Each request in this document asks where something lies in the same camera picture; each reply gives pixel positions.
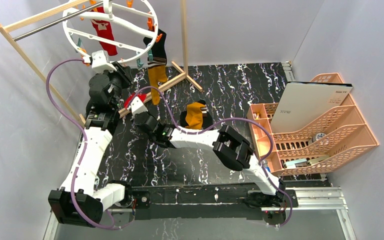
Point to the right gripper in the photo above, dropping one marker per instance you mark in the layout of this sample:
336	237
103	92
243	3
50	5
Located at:
125	108

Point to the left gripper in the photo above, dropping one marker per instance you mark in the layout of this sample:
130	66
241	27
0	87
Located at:
122	71

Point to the mustard yellow sock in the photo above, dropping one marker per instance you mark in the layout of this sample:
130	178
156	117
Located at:
194	115
156	74

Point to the white round clip hanger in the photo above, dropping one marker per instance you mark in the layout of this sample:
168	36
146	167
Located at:
120	33

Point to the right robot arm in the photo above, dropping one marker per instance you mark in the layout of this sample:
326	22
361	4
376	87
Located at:
232	149

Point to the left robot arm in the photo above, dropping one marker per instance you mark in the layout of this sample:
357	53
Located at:
76	202

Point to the teal clothes clip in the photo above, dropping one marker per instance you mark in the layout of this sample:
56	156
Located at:
139	63

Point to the metal rack rod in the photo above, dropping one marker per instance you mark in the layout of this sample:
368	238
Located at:
60	20

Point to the blue capped bottle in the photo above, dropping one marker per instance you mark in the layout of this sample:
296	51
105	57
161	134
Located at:
265	165

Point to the white flat box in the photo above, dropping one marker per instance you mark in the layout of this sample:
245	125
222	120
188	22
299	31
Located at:
303	102

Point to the round metal can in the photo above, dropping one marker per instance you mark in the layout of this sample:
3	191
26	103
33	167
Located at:
318	136

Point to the pink plastic file organizer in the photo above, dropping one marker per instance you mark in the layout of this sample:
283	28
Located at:
348	137

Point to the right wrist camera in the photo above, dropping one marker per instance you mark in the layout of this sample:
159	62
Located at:
137	106

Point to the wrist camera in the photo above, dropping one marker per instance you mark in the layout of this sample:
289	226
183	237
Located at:
99	62
137	106

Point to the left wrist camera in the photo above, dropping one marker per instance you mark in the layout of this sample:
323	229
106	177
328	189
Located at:
99	62

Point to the wooden clothes rack frame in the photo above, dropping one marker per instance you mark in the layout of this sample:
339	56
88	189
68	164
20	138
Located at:
108	15

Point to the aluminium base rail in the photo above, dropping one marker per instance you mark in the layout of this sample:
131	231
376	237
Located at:
230	211

